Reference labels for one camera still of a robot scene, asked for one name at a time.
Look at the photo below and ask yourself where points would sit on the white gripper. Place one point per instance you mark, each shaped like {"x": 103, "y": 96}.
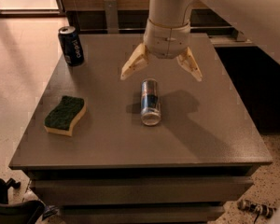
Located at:
{"x": 166, "y": 40}

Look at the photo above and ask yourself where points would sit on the silver blue redbull can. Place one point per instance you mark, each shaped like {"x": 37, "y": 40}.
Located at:
{"x": 150, "y": 105}

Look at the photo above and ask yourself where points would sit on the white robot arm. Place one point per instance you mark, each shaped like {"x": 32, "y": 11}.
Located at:
{"x": 258, "y": 20}

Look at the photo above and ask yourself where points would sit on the dark blue pepsi can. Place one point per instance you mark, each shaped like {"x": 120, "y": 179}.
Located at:
{"x": 71, "y": 45}

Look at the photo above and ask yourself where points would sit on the green yellow sponge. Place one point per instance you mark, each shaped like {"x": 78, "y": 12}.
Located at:
{"x": 65, "y": 115}

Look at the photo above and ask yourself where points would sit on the grey drawer cabinet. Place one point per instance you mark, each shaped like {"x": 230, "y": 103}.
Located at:
{"x": 205, "y": 131}

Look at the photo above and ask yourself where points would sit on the upper grey drawer front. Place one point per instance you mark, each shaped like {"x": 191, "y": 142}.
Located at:
{"x": 142, "y": 190}

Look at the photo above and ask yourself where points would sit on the left metal bracket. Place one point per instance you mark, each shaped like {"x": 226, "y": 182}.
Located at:
{"x": 111, "y": 16}

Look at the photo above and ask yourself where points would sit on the metal bracket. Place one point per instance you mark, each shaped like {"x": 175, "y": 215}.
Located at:
{"x": 238, "y": 36}
{"x": 111, "y": 16}

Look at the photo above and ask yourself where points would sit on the right metal bracket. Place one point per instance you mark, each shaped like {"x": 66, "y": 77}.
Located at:
{"x": 238, "y": 36}

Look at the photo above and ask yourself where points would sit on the black white striped handle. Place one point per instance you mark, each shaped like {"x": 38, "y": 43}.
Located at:
{"x": 256, "y": 208}

